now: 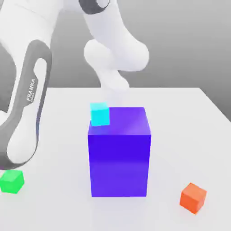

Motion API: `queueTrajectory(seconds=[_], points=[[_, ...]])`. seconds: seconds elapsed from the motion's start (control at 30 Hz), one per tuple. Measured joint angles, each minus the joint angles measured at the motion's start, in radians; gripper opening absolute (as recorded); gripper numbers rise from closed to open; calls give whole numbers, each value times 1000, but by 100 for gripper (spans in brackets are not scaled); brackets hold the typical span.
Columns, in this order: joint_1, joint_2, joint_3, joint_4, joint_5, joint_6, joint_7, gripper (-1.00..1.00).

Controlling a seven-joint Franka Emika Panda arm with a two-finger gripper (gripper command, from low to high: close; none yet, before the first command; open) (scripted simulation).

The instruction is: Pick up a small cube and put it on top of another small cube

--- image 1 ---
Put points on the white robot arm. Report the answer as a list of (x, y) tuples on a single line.
[(115, 52)]

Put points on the small green cube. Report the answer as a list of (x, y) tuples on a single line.
[(11, 181)]

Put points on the large purple box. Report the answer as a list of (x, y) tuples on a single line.
[(119, 162)]

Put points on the small cyan cube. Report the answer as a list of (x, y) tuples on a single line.
[(100, 115)]

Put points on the small orange cube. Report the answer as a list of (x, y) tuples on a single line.
[(193, 198)]

